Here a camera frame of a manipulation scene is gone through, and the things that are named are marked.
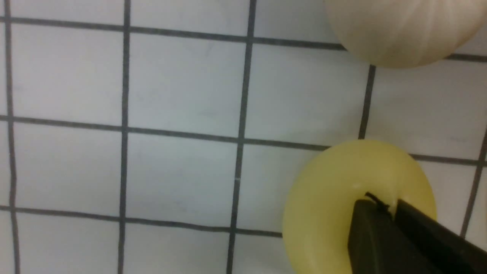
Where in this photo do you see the white bun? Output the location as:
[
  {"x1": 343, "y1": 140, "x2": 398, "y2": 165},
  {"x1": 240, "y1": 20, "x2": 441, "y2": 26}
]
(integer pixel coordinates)
[{"x1": 324, "y1": 0, "x2": 486, "y2": 69}]

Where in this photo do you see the yellow bun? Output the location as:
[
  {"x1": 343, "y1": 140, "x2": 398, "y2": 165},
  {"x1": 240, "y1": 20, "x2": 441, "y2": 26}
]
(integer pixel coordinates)
[{"x1": 282, "y1": 139, "x2": 437, "y2": 274}]

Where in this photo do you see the white grid tablecloth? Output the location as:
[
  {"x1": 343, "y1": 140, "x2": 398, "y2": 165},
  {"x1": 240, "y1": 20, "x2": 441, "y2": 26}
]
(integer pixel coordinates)
[{"x1": 1, "y1": 0, "x2": 486, "y2": 274}]

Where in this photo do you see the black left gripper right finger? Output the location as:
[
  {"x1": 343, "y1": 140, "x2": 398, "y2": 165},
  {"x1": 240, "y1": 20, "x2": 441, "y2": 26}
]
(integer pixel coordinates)
[{"x1": 395, "y1": 200, "x2": 487, "y2": 274}]

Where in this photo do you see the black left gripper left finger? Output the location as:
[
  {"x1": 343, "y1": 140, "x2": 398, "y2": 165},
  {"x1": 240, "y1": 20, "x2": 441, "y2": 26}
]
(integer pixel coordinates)
[{"x1": 347, "y1": 192, "x2": 442, "y2": 274}]

